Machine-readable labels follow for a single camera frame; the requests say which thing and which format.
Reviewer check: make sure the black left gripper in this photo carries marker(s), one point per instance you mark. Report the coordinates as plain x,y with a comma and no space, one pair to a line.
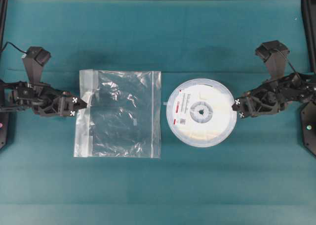
43,99

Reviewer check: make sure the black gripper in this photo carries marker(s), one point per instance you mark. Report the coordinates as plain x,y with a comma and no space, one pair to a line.
271,97

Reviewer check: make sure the white component reel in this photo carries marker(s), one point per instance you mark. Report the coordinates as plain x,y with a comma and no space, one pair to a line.
199,112

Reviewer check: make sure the clear plastic zip bag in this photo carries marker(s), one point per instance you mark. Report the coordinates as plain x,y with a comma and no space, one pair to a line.
122,117

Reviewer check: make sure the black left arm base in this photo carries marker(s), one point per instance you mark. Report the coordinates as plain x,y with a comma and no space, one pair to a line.
4,119

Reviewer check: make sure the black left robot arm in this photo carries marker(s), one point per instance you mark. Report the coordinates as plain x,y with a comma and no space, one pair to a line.
4,97

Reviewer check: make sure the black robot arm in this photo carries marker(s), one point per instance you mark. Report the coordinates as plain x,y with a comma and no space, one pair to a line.
307,89

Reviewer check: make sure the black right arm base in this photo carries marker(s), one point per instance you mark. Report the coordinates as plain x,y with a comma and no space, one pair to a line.
308,123

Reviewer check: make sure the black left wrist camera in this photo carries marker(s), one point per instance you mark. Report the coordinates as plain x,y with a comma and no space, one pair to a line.
34,60

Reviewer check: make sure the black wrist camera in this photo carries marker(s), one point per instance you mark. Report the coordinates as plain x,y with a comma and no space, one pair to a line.
34,60
273,54

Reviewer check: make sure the black right frame post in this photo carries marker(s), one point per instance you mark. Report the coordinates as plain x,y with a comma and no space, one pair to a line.
308,9

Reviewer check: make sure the black frame post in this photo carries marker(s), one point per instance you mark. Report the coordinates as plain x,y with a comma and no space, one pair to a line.
3,10
308,9

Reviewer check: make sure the black left frame post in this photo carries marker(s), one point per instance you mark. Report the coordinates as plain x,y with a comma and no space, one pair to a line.
3,10

